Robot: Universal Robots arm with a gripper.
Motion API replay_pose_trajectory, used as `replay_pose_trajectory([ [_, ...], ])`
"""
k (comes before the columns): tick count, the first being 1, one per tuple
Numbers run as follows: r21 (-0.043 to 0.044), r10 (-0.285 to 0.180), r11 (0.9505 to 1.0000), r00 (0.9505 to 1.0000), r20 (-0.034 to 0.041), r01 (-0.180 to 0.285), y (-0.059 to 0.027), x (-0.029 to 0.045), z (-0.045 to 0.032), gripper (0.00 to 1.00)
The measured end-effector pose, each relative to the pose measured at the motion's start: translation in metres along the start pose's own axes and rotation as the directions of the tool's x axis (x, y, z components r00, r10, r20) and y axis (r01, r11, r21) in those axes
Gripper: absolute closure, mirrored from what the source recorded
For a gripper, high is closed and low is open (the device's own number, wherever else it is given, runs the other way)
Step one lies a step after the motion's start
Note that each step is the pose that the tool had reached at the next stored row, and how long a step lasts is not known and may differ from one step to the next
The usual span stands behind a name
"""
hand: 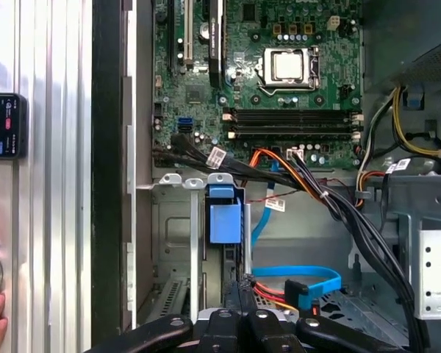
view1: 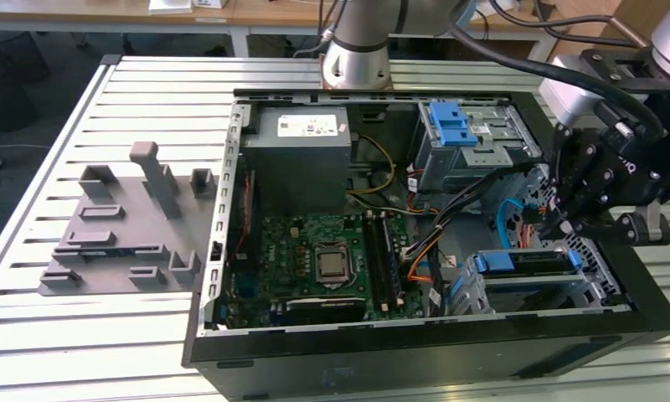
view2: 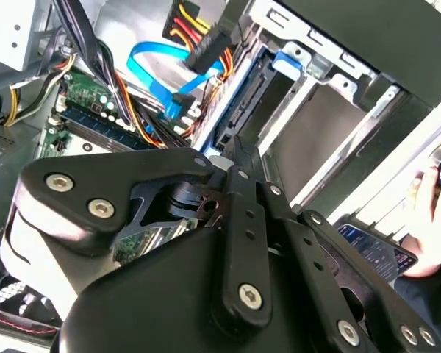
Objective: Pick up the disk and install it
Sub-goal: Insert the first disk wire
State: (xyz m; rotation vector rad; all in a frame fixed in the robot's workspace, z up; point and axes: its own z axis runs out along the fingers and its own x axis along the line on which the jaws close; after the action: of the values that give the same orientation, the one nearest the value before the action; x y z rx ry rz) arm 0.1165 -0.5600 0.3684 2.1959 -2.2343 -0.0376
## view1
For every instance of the grey power supply unit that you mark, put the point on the grey power supply unit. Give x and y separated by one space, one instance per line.
296 176

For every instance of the black CPU socket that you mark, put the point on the black CPU socket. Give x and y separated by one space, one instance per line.
332 245

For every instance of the wooden desk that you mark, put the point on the wooden desk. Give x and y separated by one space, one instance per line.
118 19

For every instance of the black office chair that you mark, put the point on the black office chair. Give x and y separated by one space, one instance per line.
11 84

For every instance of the grey parts rack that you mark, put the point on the grey parts rack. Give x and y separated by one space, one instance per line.
118 259

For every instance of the black graphics card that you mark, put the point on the black graphics card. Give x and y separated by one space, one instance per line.
324 310

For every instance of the green motherboard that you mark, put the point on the green motherboard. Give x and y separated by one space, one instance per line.
286 251

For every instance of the metal optical drive cage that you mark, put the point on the metal optical drive cage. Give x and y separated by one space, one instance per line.
480 161

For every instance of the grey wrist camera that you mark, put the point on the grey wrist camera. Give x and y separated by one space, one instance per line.
570 96

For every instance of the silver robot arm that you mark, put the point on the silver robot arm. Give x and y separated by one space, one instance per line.
358 63

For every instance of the blue plastic drive latch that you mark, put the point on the blue plastic drive latch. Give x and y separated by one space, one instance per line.
452 125

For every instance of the black PC case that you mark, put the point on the black PC case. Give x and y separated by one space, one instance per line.
424 347

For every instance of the silver CPU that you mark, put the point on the silver CPU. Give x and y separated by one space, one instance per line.
332 266

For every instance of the black wrist bracket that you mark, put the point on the black wrist bracket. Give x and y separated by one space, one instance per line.
603 63

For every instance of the dark brown block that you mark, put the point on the dark brown block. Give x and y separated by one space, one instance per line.
544 9

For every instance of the white box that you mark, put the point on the white box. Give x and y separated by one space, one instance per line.
171 6
208 3

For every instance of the metal disk bay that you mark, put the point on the metal disk bay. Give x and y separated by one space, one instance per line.
536 285

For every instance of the hard disk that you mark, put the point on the hard disk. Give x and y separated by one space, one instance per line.
498 261

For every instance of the RAM stick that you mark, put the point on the RAM stick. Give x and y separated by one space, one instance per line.
394 259

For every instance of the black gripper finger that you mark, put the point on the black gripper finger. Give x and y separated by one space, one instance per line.
620 224
582 167

